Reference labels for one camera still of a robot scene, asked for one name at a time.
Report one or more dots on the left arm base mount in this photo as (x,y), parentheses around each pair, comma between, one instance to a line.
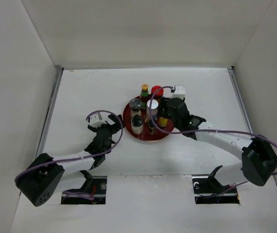
(92,192)

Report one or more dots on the red round tray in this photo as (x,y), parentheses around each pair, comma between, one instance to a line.
(145,136)

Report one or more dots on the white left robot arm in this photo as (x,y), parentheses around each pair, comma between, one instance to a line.
(41,179)

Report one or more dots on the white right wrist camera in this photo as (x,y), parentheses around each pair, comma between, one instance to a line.
(178,91)

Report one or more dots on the small dark pepper bottle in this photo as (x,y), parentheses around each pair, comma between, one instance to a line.
(152,127)

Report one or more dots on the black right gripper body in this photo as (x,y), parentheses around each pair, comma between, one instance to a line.
(177,123)

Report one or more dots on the white tall canister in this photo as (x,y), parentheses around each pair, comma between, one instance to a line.
(151,110)

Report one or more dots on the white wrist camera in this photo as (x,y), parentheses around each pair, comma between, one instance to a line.
(95,120)
(178,91)

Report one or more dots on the glass shaker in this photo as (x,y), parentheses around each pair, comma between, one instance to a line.
(135,107)
(137,124)

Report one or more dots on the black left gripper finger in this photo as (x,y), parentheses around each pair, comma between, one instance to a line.
(93,129)
(118,123)

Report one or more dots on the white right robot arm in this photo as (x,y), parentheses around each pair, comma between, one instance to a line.
(257,159)

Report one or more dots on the green label sauce bottle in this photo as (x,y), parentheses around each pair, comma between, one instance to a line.
(144,95)

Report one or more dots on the red lid sauce jar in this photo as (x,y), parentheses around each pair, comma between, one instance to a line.
(157,91)

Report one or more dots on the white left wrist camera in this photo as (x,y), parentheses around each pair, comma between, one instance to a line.
(95,120)

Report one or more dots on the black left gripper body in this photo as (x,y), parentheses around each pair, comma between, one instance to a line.
(112,130)

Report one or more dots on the yellow label oil bottle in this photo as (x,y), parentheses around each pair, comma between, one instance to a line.
(163,122)

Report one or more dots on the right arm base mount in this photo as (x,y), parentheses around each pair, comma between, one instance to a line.
(208,190)

